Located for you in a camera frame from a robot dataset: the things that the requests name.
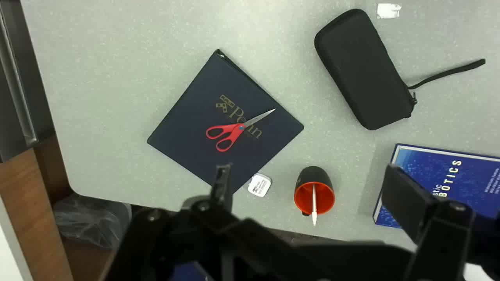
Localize black trash bag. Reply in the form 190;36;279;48
53;193;131;249

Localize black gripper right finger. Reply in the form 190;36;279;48
381;162;476;246

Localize black zipper pouch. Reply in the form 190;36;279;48
314;7;485;129

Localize blue robotics book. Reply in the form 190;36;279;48
385;143;500;218

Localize white tape piece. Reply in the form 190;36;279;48
376;3;401;18

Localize black and red mug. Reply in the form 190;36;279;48
293;165;335;215

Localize dark navy folder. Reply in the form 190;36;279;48
146;50;304;190

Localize white pen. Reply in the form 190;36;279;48
310;184;317;226

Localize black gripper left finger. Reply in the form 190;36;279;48
209;164;232;210

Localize red handled scissors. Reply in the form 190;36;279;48
204;109;274;153

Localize small white card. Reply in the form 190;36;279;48
246;173;271;196

